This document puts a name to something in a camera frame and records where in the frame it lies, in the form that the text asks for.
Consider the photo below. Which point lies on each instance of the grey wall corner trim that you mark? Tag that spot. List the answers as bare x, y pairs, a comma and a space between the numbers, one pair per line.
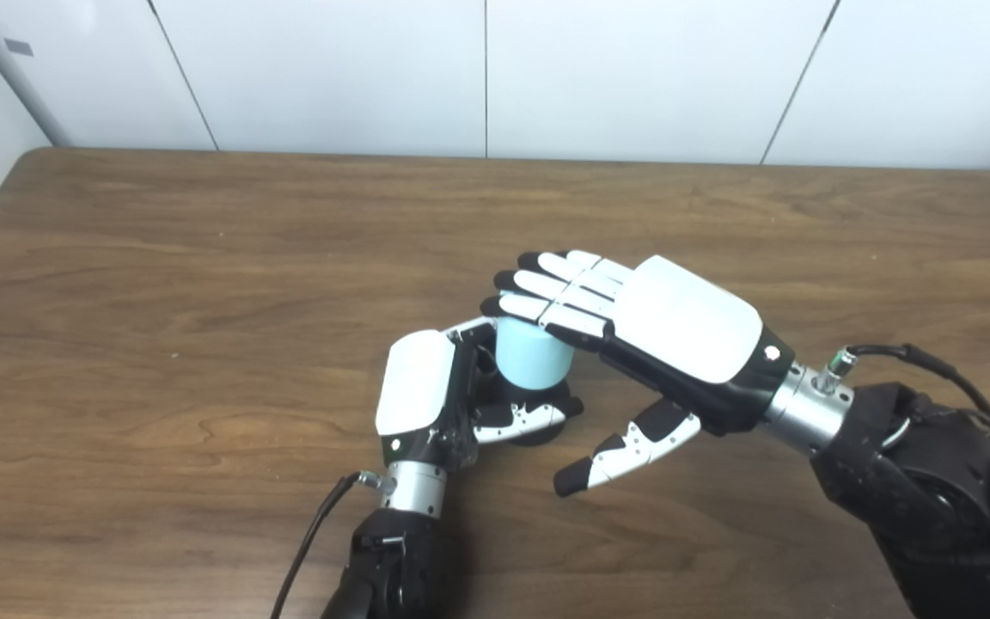
16, 82

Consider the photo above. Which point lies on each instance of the black flared nozzle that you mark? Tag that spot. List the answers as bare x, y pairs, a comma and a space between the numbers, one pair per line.
538, 395

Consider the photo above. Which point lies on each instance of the small grey wall sticker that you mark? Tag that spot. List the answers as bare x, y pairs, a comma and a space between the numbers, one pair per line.
18, 47

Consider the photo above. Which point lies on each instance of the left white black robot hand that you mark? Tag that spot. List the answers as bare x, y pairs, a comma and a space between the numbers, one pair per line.
413, 383

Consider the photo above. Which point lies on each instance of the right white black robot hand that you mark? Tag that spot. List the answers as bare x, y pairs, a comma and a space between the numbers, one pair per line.
684, 318

